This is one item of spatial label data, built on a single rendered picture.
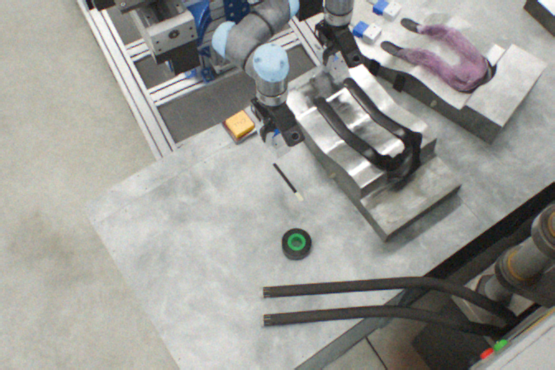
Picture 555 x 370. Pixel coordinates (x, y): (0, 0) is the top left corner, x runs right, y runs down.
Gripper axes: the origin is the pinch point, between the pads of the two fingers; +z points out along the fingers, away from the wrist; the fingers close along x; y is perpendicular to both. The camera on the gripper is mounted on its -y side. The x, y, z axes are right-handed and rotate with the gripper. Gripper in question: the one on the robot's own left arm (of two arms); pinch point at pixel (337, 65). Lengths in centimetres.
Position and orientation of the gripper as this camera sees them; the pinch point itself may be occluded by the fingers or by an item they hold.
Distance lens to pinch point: 189.1
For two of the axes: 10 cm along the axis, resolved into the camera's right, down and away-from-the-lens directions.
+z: 0.1, 4.2, 9.1
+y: -5.7, -7.4, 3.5
